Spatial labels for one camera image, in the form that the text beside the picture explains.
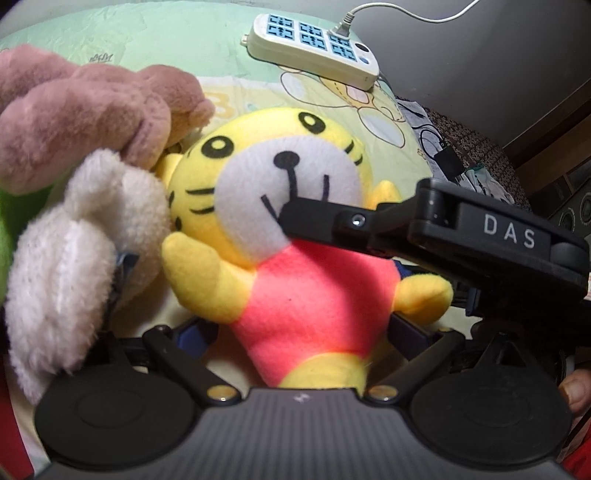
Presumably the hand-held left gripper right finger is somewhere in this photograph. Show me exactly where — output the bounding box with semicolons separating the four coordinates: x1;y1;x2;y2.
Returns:
365;313;532;408

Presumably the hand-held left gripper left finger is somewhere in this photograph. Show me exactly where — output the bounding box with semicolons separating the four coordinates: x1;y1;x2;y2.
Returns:
105;318;242;408

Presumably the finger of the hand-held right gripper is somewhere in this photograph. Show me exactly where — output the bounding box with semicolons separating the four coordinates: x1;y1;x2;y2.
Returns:
279;196;419;259

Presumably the yellow tiger plush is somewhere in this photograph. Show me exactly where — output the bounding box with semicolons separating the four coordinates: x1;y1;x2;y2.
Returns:
154;107;454;389

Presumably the cream white rabbit plush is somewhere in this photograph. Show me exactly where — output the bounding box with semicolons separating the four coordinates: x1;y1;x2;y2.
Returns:
4;148;172;407

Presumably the mauve bear plush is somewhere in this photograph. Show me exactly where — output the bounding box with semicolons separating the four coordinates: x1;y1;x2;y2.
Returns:
0;44;215;195

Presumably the person's right hand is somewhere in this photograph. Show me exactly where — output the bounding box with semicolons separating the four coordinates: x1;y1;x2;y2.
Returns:
558;371;591;418

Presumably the white printed cloth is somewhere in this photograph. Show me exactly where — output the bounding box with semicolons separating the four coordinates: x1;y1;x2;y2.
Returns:
462;166;514;205

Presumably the black speaker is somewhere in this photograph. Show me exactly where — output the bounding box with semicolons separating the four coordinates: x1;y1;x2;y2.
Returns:
549;172;591;236

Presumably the black power adapter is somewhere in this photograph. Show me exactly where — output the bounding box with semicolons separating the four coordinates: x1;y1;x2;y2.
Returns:
431;143;463;180

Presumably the dark patterned blanket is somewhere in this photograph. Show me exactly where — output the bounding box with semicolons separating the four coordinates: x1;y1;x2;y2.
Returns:
396;96;532;213

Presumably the white power strip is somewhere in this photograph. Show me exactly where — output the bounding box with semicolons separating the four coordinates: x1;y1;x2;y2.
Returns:
240;13;380;90

